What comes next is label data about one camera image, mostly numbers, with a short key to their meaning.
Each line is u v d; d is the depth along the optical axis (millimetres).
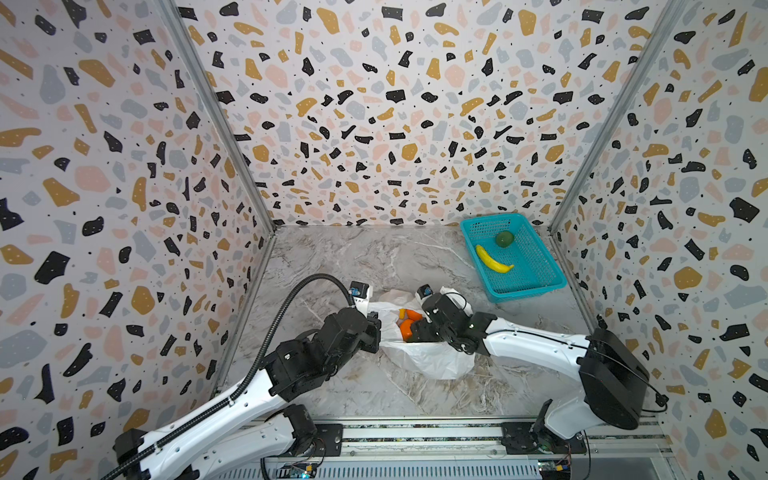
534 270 1063
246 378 437
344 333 479
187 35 732
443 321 651
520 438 735
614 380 433
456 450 731
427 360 728
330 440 736
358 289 587
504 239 1132
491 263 1090
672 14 713
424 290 763
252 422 452
